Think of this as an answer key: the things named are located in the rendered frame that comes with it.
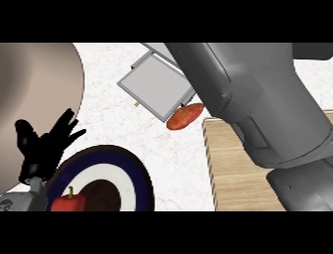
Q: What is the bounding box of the orange sweet potato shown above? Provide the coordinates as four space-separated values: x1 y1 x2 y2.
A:
164 102 206 131

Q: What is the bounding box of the red bell pepper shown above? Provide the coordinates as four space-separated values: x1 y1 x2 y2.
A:
49 186 86 212

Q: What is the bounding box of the grey tiered shelf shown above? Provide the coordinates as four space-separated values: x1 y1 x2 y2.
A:
114 43 198 123

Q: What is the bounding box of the blue and white plate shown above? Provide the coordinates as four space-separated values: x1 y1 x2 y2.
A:
45 144 156 212

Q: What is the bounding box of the large beige round bowl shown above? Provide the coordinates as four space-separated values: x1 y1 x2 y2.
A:
0 43 85 206

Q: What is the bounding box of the pale wooden tray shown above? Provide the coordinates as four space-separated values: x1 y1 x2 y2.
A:
200 108 333 212

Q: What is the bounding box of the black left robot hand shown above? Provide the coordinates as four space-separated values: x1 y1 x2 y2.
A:
12 107 86 187

